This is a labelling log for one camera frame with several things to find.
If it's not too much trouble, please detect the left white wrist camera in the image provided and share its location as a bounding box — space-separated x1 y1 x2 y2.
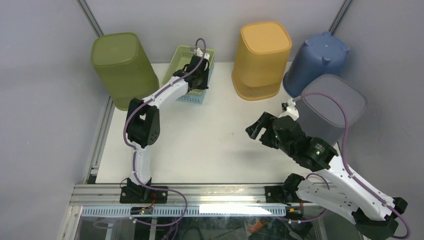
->
194 47 211 62

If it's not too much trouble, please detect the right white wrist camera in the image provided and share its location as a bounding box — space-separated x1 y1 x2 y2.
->
278 98 299 121

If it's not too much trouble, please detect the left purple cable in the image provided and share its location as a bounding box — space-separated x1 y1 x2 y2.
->
122 37 208 213

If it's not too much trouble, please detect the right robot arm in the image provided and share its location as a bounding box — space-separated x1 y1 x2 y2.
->
245 112 408 240

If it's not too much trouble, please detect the aluminium mounting rail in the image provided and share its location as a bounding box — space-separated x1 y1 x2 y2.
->
69 183 342 208

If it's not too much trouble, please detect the grey mesh basket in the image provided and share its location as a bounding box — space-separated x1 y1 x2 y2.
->
295 74 368 146

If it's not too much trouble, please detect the orange mesh basket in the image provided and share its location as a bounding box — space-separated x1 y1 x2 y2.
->
231 21 293 101

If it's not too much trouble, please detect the light green shallow crate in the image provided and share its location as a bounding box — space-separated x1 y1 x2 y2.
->
160 45 216 97

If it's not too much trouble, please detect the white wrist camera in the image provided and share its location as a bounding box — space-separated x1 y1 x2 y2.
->
278 98 299 121
194 47 211 62

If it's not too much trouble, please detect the blue plastic bucket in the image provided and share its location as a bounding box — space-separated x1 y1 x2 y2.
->
282 31 350 98

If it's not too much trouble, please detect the light blue crate underneath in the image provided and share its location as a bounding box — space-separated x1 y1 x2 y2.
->
176 62 214 104

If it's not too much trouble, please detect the white slotted cable duct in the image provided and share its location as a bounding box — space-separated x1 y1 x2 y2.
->
81 203 286 218

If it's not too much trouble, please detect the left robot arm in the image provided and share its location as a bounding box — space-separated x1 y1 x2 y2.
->
119 53 210 204

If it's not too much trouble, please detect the olive green mesh basket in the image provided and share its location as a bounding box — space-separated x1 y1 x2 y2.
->
90 32 160 111

